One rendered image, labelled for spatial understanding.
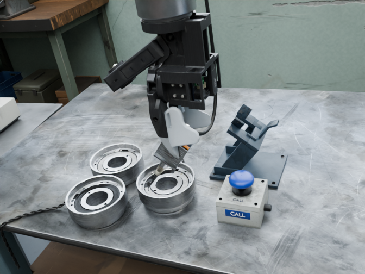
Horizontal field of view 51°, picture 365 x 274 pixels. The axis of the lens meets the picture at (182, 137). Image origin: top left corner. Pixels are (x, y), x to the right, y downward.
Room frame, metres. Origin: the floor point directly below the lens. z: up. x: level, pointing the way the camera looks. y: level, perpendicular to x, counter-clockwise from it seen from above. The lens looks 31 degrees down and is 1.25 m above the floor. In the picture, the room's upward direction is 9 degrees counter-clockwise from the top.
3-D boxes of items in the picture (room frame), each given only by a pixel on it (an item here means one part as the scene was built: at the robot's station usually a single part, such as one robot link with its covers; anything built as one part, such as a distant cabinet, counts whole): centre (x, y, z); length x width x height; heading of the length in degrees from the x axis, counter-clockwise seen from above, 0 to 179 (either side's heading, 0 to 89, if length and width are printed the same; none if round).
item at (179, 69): (0.49, -0.01, 1.07); 0.09 x 0.08 x 0.12; 62
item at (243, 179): (0.48, -0.08, 0.85); 0.04 x 0.04 x 0.05
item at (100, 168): (0.64, 0.14, 0.82); 0.08 x 0.08 x 0.02
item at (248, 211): (0.47, -0.09, 0.82); 0.08 x 0.07 x 0.05; 65
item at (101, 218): (0.53, 0.17, 0.82); 0.10 x 0.10 x 0.04
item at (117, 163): (0.64, 0.14, 0.82); 0.10 x 0.10 x 0.04
